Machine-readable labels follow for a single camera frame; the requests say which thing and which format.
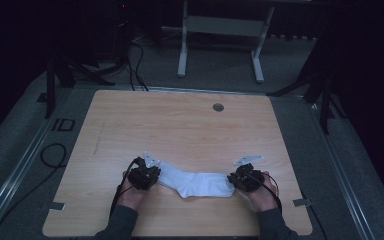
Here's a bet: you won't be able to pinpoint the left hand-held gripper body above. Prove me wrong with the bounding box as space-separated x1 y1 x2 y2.
126 151 162 191

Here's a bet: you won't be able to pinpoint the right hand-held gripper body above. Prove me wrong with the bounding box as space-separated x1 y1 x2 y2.
232 154 266 193

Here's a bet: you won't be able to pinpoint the white sock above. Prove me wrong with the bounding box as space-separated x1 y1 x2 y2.
156 160 237 200

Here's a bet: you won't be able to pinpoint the person's right hand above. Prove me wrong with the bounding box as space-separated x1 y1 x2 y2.
241 170 280 213

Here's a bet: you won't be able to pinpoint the person's left hand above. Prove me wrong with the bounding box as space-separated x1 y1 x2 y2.
117 170 149 212

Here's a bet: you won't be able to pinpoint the black metal stand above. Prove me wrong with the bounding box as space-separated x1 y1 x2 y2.
44 54 116 120
265 39 348 135

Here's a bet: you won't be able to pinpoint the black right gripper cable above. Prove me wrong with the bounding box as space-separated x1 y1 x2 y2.
246 171 284 215

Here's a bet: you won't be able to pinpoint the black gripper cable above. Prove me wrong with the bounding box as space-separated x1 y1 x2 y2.
109 157 142 218
246 171 284 215

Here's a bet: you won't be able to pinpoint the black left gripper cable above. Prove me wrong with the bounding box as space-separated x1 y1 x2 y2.
109 157 142 218

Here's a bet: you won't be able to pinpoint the black looped floor cable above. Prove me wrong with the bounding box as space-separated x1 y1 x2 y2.
0 143 68 240

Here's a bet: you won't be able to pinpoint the metal floor rail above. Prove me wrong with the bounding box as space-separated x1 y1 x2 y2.
0 96 68 238
304 99 376 240

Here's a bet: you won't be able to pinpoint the black floor cables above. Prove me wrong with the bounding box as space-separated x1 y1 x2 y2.
125 38 150 92

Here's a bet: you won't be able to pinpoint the white desk frame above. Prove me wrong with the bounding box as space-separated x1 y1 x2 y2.
177 0 276 84

